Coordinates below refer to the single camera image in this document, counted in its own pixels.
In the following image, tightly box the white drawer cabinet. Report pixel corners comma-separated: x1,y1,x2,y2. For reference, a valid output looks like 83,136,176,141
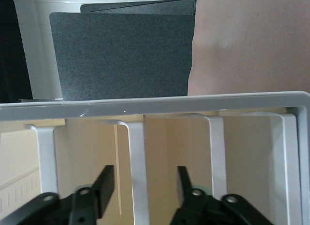
0,90,310,225

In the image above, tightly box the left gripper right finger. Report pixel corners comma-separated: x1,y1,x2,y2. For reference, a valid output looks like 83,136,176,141
169,165,274,225

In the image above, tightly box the grey felt partition panel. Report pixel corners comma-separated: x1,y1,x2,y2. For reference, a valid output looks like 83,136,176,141
49,11,196,101
80,0,196,16

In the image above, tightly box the brown table cover sheet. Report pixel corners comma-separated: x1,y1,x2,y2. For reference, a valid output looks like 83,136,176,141
187,0,310,97

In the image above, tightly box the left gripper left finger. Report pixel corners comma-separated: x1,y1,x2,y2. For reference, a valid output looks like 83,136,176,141
0,164,116,225

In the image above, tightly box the dark background panel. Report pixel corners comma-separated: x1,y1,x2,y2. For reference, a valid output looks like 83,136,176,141
0,0,34,104

